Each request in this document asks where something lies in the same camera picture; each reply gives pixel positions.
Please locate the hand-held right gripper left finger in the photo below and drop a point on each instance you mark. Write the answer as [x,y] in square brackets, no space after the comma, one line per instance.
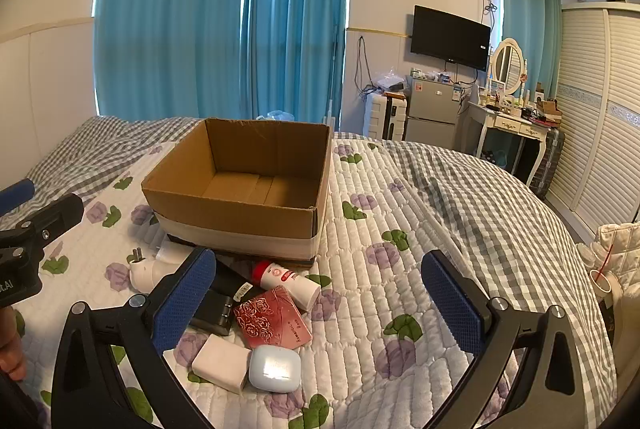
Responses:
[182,304]

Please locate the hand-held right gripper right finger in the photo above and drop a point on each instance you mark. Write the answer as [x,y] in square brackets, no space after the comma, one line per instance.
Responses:
[452,304]

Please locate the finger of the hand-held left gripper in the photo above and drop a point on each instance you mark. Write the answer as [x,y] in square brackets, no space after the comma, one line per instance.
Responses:
[55,216]
[16,196]

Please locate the black charger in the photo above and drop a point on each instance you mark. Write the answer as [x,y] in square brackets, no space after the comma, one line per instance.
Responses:
[215,314]

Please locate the white cylindrical bottle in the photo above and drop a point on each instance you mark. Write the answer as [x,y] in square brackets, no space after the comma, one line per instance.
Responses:
[147,274]

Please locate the white rectangular box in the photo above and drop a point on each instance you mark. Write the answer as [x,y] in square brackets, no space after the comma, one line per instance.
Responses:
[220,364]

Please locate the red rose-patterned card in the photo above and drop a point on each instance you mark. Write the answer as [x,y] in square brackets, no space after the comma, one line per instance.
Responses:
[272,316]

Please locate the brown cardboard box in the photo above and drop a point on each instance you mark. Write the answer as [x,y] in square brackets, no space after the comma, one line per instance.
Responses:
[225,216]

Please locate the red and white bottle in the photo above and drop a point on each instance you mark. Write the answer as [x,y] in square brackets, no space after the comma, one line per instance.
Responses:
[290,281]

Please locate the light blue earbuds case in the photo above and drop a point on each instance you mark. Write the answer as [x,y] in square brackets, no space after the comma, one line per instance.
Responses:
[275,366]

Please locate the person's left hand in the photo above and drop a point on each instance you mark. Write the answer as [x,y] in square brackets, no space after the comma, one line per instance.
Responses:
[11,344]

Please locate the floral quilted mat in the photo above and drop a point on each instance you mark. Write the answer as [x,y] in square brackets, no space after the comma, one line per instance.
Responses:
[360,269]

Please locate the grey checked bedsheet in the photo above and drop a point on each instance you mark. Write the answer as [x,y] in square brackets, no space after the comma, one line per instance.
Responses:
[500,209]

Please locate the white cup with red straw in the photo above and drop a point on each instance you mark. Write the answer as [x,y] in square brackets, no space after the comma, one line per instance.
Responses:
[602,280]

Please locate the dark suitcase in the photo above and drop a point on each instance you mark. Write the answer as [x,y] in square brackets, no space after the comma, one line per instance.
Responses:
[550,159]

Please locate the white padded cloth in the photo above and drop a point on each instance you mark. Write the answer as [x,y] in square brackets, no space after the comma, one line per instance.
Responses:
[617,244]

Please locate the white vanity table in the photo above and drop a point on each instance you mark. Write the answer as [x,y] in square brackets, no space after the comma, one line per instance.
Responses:
[510,124]

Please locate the silver small fridge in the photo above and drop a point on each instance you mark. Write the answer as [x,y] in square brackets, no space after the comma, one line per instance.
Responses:
[432,114]

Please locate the white suitcase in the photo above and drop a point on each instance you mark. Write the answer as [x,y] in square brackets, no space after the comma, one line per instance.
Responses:
[385,116]

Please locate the group of cosmetic bottles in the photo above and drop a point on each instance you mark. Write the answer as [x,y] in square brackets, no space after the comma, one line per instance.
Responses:
[500,101]

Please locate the clear plastic bag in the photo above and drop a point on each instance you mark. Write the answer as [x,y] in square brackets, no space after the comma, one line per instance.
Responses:
[390,79]
[277,115]

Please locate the small brown carton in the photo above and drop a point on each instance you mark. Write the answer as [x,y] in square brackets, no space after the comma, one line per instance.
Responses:
[549,108]

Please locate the wide blue curtain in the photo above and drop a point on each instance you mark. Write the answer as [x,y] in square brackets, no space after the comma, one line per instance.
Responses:
[170,19]

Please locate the white slatted wardrobe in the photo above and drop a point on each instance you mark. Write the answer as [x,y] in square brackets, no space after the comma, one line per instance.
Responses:
[595,109]

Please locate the oval vanity mirror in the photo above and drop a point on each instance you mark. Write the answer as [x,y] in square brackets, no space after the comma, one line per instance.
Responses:
[509,64]

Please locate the narrow blue curtain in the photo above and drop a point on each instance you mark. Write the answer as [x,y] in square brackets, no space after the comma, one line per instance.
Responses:
[532,24]

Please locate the black wall television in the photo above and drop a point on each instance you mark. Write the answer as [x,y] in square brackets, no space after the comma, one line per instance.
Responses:
[450,36]

